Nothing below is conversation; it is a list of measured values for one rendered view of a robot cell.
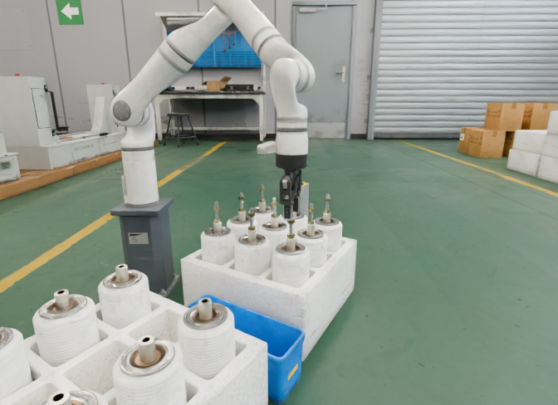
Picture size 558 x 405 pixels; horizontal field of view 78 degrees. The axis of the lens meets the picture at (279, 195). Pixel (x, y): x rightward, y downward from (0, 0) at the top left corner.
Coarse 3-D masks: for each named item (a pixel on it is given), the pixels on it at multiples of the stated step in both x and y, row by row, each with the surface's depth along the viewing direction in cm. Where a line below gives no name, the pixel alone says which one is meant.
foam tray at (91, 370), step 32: (160, 320) 73; (32, 352) 61; (96, 352) 61; (256, 352) 61; (32, 384) 54; (64, 384) 54; (96, 384) 62; (192, 384) 54; (224, 384) 54; (256, 384) 62
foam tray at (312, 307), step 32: (192, 256) 99; (352, 256) 109; (192, 288) 97; (224, 288) 91; (256, 288) 85; (288, 288) 82; (320, 288) 87; (352, 288) 114; (288, 320) 82; (320, 320) 90
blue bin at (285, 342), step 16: (192, 304) 86; (224, 304) 87; (240, 320) 86; (256, 320) 83; (272, 320) 80; (256, 336) 84; (272, 336) 81; (288, 336) 78; (304, 336) 75; (272, 352) 82; (288, 352) 70; (272, 368) 70; (288, 368) 71; (272, 384) 71; (288, 384) 73; (272, 400) 72
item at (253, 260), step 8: (240, 248) 89; (248, 248) 88; (256, 248) 88; (264, 248) 90; (240, 256) 90; (248, 256) 88; (256, 256) 89; (264, 256) 90; (240, 264) 90; (248, 264) 89; (256, 264) 89; (264, 264) 91; (248, 272) 90; (256, 272) 90
